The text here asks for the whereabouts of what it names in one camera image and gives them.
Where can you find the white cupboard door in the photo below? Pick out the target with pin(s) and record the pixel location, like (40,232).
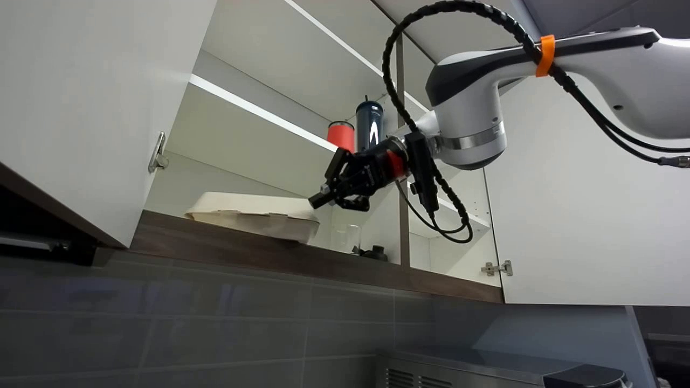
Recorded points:
(590,228)
(86,100)

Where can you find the metal door hinge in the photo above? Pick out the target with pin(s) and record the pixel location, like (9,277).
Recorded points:
(158,154)
(497,268)

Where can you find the dark blue tumbler bottle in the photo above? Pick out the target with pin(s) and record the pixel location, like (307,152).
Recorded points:
(369,121)

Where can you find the small black object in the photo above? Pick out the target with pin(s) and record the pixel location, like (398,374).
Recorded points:
(369,253)

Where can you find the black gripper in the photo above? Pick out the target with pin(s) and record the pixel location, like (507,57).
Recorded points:
(362,169)

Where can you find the white wall cupboard wood trim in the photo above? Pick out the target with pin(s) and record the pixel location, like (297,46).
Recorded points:
(273,86)

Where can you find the red cup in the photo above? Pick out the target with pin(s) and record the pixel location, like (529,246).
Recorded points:
(340,135)

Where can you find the cream takeout container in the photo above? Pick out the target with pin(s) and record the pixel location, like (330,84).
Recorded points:
(250,213)

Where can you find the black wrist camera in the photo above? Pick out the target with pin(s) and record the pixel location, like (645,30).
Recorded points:
(421,173)

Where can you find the dark countertop appliance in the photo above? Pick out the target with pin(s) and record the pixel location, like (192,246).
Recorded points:
(459,366)

